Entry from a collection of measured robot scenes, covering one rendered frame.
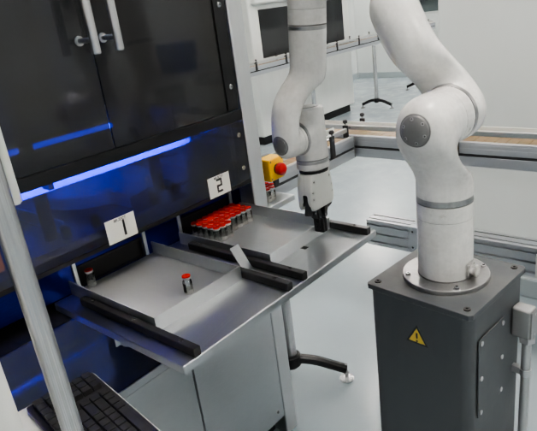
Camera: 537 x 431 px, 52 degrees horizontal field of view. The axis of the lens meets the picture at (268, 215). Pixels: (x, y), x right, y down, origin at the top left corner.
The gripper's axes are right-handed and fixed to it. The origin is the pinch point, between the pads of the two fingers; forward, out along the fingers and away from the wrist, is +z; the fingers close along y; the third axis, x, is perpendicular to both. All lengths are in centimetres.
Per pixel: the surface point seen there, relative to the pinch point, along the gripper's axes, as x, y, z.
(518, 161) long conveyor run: 24, -82, 5
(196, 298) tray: -3.7, 42.5, 2.0
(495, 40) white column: -5, -143, -30
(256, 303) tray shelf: 7.0, 34.7, 4.4
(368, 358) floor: -31, -61, 91
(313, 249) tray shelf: 1.9, 6.7, 4.2
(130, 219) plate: -29.2, 38.1, -12.0
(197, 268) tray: -18.4, 29.2, 3.4
